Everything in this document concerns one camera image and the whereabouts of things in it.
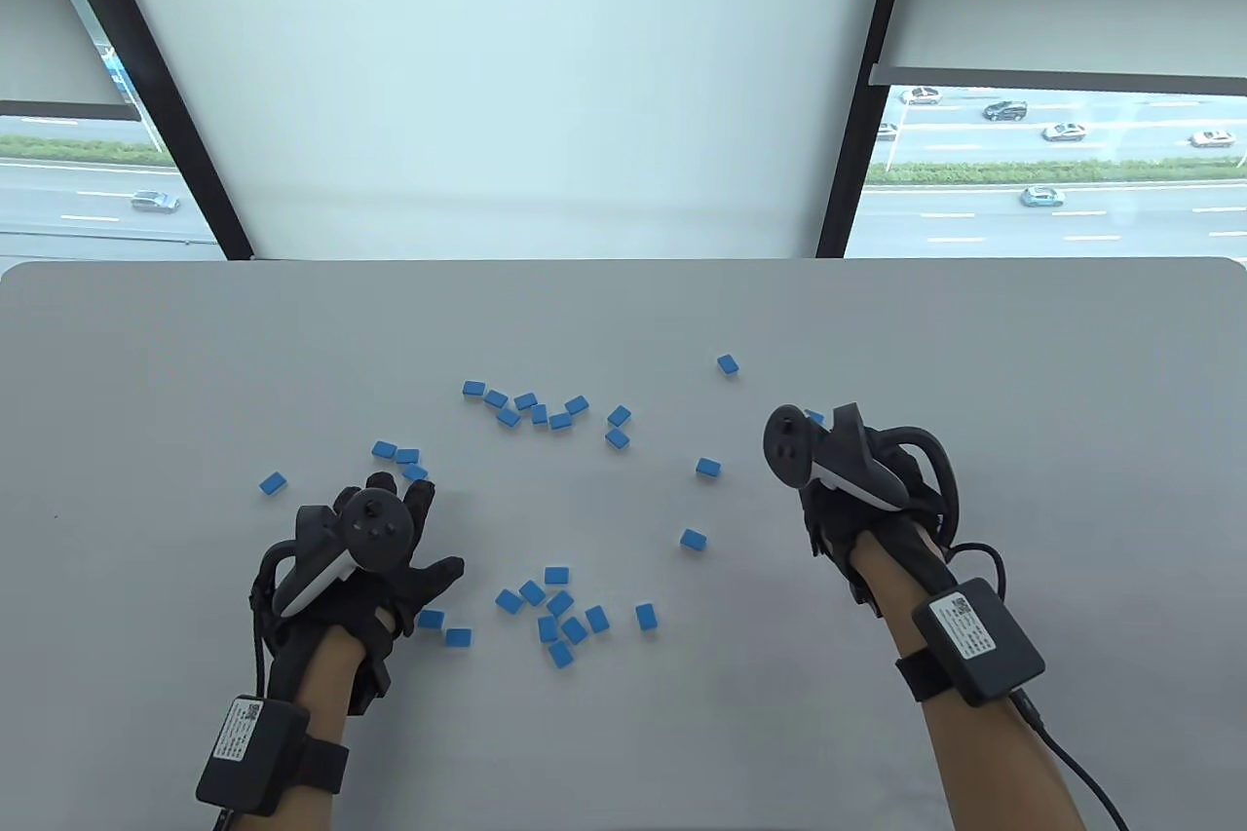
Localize person's left hand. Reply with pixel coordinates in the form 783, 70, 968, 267
249, 471, 466, 720

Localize person's right forearm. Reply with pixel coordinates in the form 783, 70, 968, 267
850, 534, 1087, 831

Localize black window frame pillar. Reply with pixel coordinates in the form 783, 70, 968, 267
39, 0, 256, 262
816, 0, 925, 259

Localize wide white roller blind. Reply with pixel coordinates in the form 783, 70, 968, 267
86, 0, 897, 259

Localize person's right hand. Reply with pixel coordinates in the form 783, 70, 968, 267
799, 441, 961, 620

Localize blue mahjong tiles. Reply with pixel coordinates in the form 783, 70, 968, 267
259, 354, 825, 669

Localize person's left forearm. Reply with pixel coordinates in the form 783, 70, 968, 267
232, 626, 369, 831

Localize black white handheld controller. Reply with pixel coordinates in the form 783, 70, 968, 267
273, 487, 408, 620
762, 402, 961, 545

